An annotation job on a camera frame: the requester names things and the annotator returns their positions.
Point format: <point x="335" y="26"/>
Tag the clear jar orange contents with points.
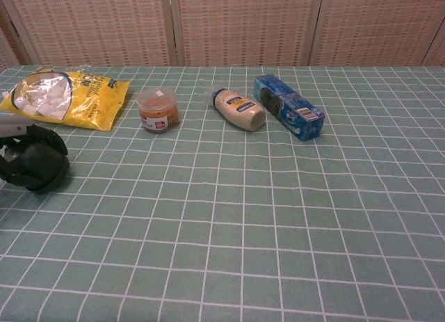
<point x="158" y="110"/>

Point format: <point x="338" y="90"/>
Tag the woven folding screen panel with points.
<point x="375" y="26"/>
<point x="94" y="26"/>
<point x="247" y="26"/>
<point x="438" y="54"/>
<point x="8" y="47"/>

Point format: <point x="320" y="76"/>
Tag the dark green round bowl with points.
<point x="38" y="162"/>

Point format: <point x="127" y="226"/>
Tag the blue cookie box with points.
<point x="295" y="110"/>

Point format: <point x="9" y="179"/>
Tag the green checked tablecloth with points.
<point x="222" y="231"/>

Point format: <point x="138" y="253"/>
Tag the yellow snack bag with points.
<point x="94" y="106"/>

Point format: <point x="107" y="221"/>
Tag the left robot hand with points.
<point x="45" y="136"/>

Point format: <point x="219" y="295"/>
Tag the cream mayonnaise squeeze bottle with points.
<point x="240" y="110"/>

